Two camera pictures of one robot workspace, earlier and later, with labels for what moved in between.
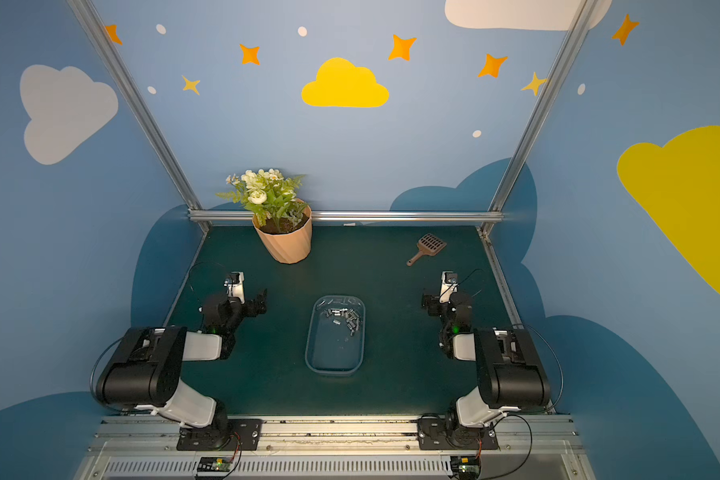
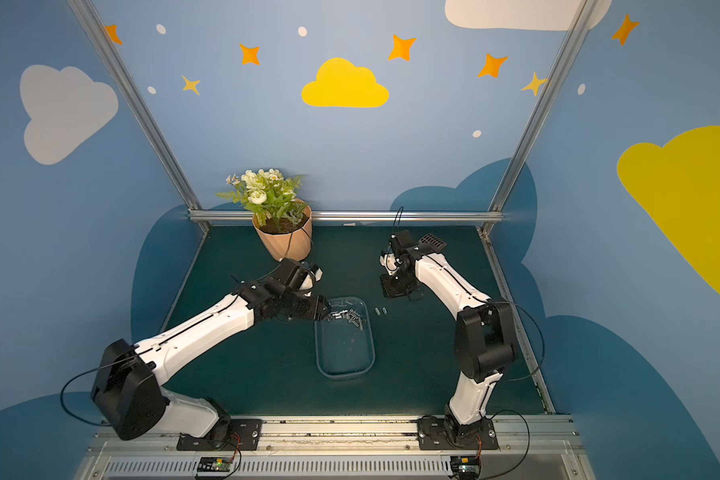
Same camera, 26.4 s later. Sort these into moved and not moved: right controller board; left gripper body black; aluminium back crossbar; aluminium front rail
Moved: left gripper body black
Not moved: aluminium front rail; aluminium back crossbar; right controller board
